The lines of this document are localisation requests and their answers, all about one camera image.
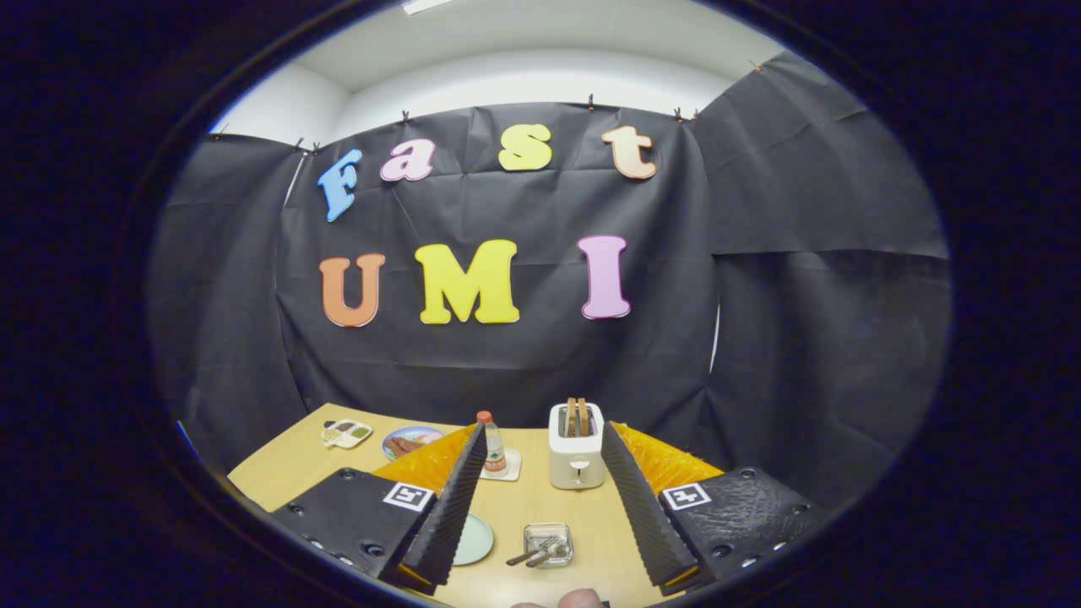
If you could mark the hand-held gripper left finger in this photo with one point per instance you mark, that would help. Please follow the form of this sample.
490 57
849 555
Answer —
452 507

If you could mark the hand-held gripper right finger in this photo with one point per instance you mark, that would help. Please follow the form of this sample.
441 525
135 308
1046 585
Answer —
642 507

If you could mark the metal fork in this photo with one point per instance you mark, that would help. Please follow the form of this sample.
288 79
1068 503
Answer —
538 559

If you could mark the light green plate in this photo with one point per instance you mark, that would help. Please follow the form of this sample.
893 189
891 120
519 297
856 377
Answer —
475 540

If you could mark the clear water bottle red cap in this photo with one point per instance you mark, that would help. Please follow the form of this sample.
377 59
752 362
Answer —
495 447

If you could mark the white square coaster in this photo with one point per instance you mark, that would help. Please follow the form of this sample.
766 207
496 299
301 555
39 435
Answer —
513 466

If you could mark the brown meat slices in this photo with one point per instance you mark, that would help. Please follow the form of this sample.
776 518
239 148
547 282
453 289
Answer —
405 445

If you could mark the blue plate with food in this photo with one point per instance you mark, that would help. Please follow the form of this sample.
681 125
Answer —
426 433

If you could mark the white toaster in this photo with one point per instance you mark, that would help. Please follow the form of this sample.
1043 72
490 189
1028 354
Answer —
576 464

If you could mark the brown toast slice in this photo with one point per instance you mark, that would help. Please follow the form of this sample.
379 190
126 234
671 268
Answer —
571 416
583 416

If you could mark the white sauce dish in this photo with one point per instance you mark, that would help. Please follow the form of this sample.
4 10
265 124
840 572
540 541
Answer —
346 433

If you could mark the black backdrop cloth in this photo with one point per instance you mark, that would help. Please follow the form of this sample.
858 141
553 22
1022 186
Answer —
507 355

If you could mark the ceiling light panel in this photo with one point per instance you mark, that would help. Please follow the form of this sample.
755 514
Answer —
426 5

